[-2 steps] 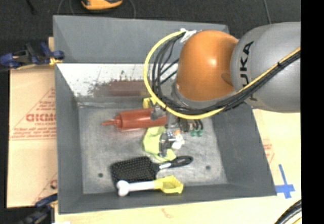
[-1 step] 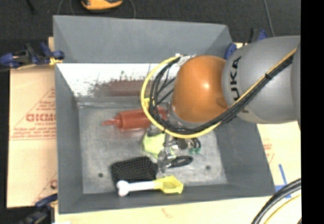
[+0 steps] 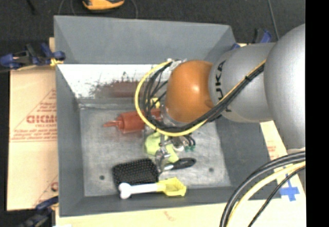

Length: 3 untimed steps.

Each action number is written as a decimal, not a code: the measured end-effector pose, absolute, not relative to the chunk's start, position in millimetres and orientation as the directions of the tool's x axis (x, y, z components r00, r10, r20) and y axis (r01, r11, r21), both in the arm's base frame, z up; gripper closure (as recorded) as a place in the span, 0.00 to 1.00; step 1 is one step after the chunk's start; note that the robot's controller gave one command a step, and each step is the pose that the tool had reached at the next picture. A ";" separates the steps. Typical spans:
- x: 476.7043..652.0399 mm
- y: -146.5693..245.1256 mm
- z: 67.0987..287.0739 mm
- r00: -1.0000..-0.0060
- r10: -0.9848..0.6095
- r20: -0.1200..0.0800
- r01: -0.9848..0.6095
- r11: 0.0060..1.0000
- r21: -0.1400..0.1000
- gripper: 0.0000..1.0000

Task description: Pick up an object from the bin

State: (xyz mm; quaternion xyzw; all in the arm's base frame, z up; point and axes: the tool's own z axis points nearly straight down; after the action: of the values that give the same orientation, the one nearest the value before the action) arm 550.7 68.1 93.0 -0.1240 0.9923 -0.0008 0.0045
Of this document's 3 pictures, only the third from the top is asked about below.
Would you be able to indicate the yellow toy shovel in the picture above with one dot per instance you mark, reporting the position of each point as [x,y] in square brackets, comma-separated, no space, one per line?
[172,187]

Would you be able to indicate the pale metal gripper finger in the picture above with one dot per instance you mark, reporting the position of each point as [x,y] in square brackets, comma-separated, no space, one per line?
[159,165]
[166,161]

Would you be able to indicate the black hairbrush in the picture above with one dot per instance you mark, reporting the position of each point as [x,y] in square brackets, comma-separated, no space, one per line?
[135,172]

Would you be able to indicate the lime green cloth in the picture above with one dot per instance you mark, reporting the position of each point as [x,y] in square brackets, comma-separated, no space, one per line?
[151,143]

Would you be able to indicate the brown cardboard board, red print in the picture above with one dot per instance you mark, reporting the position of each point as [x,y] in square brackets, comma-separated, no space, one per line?
[30,143]

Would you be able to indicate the white toy bone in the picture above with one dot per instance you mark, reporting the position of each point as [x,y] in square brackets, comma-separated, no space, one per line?
[136,189]

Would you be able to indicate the red squeeze bottle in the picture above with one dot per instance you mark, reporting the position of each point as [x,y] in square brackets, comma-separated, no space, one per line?
[129,122]

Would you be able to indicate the grey metal bin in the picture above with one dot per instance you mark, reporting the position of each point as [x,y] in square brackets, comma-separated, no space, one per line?
[108,41]

